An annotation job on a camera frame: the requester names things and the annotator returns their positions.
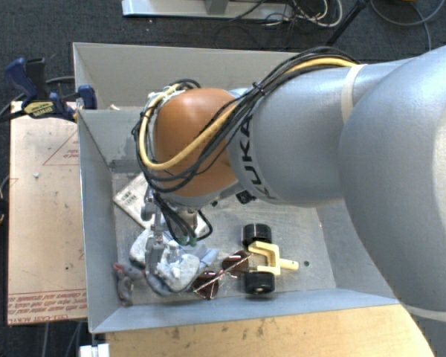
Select brown cardboard board, red print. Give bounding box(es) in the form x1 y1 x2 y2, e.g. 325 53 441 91
7 100 88 327

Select black cylinder on white bracket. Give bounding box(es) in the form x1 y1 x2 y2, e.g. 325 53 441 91
235 189 258 205

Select grey toy animal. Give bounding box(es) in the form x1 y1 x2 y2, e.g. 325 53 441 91
112 261 146 307

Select grey metal bin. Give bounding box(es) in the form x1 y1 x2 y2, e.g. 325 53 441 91
72 42 401 335

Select cream toy with black wheels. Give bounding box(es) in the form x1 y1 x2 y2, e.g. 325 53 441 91
240 222 300 296

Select red-brown sunglasses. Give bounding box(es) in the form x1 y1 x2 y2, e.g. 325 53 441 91
190 248 254 300

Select white and blue soft toy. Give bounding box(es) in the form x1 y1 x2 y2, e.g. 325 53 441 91
128 228 221 294

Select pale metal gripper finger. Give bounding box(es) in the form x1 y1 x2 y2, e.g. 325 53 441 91
144 236 165 279
166 243 184 271

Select white printed packet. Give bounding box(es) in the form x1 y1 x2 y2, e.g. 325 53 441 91
112 172 158 230

